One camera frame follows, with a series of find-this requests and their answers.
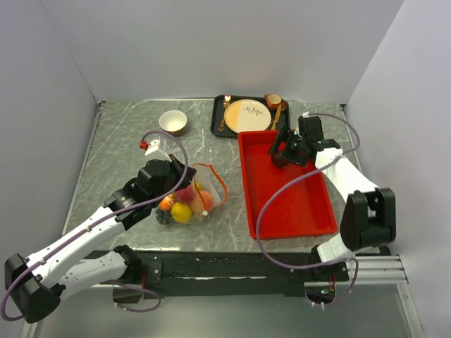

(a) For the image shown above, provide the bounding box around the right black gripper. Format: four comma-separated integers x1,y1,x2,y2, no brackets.
268,125,308,168

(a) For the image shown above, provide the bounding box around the dark purple passionfruit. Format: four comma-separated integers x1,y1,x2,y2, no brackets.
271,153,290,169

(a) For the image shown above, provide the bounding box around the green orange mango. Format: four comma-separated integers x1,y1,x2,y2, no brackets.
159,194,176,212

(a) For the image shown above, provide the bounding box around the red wrinkled fruit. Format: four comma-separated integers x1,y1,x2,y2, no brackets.
174,186,196,204

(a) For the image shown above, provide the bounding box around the dark grape bunch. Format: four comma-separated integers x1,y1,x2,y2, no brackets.
155,208,174,226

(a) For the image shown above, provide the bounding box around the green yellow orange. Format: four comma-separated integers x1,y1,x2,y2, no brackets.
192,182,203,192

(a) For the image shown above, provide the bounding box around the yellow pear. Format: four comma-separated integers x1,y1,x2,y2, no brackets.
171,202,192,223

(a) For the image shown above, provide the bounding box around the peach fruit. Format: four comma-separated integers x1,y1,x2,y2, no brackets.
190,191,215,214

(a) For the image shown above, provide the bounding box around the clear zip top bag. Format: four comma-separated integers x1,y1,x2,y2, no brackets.
154,163,228,226

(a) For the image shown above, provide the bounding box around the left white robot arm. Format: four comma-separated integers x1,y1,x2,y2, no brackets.
1,156,196,323

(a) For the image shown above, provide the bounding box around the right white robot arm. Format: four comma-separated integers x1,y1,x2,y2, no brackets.
257,113,396,280

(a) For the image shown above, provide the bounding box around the gold spoon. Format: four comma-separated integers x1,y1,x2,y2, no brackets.
276,101,288,120

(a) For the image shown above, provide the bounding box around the small brown cup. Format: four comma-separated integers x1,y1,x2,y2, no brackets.
264,94,282,111

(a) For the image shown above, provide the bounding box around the orange white plate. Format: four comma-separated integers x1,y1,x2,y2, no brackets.
224,99,271,134

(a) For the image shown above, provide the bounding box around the white brown bowl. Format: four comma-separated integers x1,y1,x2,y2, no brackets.
159,110,187,137

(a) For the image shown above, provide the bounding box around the gold fork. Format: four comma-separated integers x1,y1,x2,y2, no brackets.
218,95,231,132

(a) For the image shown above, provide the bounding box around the red plastic bin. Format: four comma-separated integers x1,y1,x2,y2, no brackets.
238,131,338,239

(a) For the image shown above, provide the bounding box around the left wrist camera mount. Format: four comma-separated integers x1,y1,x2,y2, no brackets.
140,138,170,161

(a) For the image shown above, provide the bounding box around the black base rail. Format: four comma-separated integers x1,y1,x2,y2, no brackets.
94,248,350,306

